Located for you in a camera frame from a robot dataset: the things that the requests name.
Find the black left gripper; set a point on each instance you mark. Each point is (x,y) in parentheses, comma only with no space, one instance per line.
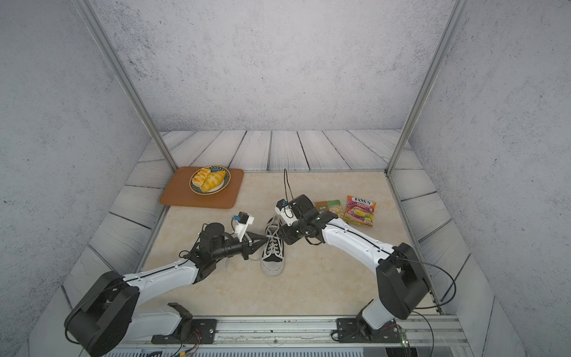
(246,248)

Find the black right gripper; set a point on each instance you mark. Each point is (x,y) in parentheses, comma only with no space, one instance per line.
(287,236)

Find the black white canvas sneaker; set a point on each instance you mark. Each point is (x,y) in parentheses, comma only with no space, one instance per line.
(273,260)

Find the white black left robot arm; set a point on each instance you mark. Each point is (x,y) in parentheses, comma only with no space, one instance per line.
(106,316)

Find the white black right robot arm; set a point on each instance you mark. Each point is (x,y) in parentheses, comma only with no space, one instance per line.
(402,282)

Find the green snack packet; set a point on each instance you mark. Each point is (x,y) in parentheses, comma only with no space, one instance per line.
(333,206)

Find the pink Fox's candy bag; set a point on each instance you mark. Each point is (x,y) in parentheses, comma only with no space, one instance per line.
(359,211)

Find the right bread pastry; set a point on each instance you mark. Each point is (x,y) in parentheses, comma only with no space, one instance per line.
(214,180)

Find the bread pastry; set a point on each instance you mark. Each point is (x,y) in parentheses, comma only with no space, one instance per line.
(200,176)
(214,180)

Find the yellow rimmed plate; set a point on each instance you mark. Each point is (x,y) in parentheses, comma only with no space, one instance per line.
(213,168)

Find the left bread pastry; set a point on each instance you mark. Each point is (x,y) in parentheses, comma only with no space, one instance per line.
(200,176)

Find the brown leather mat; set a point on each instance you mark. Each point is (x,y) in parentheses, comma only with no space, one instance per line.
(179,193)

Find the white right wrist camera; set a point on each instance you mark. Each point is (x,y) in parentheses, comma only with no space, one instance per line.
(283,210)

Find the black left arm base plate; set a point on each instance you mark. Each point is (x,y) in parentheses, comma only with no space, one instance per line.
(199,331)

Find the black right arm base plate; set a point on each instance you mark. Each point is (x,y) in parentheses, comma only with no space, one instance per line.
(356,330)

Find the aluminium front rail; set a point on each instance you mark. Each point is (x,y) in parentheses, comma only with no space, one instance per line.
(423,335)

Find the right aluminium corner post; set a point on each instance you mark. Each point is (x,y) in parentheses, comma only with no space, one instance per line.
(442,50)

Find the aluminium corner post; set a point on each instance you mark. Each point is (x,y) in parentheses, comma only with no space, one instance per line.
(89,17)
(442,50)

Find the left aluminium corner post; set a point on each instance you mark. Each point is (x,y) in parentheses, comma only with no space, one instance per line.
(89,17)

